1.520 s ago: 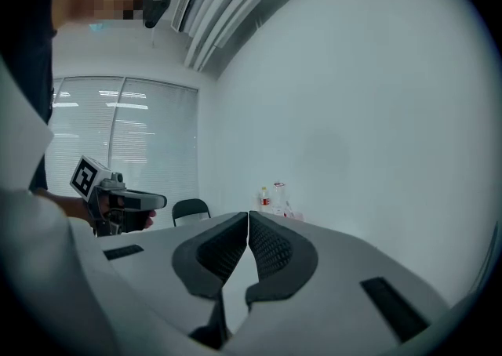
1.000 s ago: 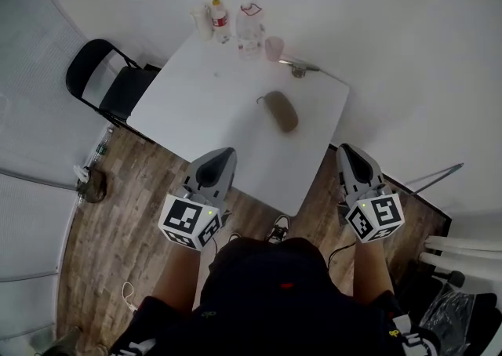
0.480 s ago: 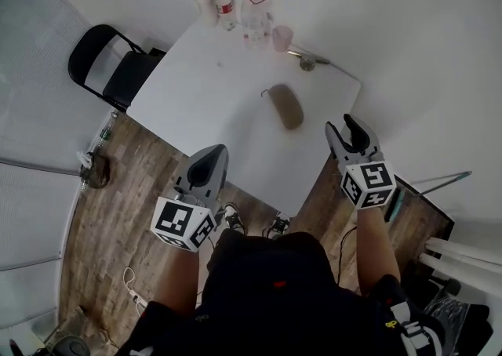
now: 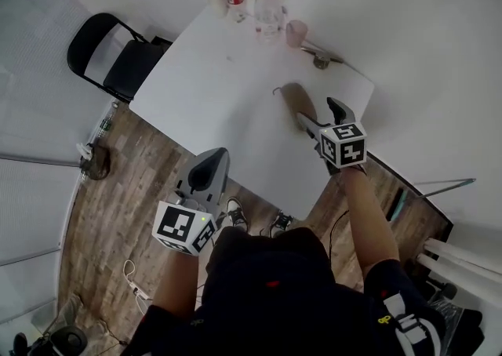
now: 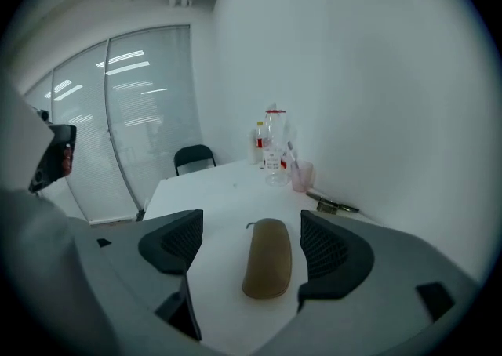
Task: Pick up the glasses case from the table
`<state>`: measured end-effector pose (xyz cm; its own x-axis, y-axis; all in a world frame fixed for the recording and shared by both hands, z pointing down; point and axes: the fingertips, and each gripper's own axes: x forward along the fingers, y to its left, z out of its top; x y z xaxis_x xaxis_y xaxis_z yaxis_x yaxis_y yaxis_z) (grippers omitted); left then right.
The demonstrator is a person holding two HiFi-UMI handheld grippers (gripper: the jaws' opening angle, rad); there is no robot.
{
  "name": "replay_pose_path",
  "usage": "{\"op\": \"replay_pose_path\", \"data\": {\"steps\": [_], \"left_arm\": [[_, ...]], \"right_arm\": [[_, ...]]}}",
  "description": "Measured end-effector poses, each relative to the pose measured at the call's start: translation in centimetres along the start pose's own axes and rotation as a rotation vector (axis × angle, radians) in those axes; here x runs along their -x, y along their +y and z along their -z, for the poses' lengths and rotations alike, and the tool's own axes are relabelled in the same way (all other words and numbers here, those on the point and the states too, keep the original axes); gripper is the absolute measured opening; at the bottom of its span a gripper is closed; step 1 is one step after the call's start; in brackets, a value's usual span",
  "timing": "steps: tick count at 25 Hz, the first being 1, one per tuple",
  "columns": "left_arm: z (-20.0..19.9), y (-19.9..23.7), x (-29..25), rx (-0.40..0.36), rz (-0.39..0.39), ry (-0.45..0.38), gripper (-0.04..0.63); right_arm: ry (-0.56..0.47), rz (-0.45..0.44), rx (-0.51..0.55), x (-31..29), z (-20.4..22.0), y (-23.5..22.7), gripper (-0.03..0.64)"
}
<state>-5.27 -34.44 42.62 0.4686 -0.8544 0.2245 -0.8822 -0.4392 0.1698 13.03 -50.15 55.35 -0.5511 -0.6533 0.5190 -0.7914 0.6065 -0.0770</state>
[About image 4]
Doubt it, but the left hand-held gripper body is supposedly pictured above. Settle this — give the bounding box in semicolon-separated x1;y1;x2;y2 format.
151;179;225;257

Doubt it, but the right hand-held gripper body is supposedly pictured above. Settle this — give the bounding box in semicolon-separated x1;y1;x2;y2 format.
308;122;369;176

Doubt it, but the person's left forearm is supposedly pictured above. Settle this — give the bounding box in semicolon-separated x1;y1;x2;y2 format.
150;246;209;321

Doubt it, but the person's right forearm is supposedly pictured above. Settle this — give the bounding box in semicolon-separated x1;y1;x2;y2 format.
340;164;402;279

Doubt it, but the person's left shoe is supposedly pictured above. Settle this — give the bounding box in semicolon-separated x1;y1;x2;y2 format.
225;196;250;234

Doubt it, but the person's shoe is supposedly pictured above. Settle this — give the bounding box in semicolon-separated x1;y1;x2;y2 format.
269;209;295;239
225;196;250;234

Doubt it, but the grey metal stand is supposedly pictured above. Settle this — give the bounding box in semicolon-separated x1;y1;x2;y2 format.
300;43;346;71

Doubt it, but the white power strip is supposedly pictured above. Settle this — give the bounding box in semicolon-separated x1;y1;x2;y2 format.
129;282;153;302

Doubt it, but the teal head mop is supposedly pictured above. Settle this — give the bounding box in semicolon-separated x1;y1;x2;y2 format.
387;177;478;223

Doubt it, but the pink cup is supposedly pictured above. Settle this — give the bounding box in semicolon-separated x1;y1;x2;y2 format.
285;20;309;49

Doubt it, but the person's right shoe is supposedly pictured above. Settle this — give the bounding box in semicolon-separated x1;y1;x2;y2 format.
269;209;295;239

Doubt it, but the dark rubbish bag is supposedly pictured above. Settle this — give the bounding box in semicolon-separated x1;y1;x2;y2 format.
75;142;112;181

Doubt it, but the green label plastic bottle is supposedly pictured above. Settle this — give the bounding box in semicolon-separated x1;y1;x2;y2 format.
97;100;120;140

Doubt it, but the large clear water bottle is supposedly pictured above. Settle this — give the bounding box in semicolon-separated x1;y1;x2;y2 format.
253;0;288;44

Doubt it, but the person's black clothing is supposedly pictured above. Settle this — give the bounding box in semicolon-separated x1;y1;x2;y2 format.
128;226;449;356

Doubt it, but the black folding chair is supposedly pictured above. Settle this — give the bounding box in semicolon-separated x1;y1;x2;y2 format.
66;12;174;104

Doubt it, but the black round device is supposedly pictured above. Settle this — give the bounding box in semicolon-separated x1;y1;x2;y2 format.
11;325;89;356

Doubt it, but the white tube bundle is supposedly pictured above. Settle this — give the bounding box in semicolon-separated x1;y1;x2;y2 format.
415;238;502;301

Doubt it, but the black cable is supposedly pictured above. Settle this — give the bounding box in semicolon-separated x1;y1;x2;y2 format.
328;209;351;262

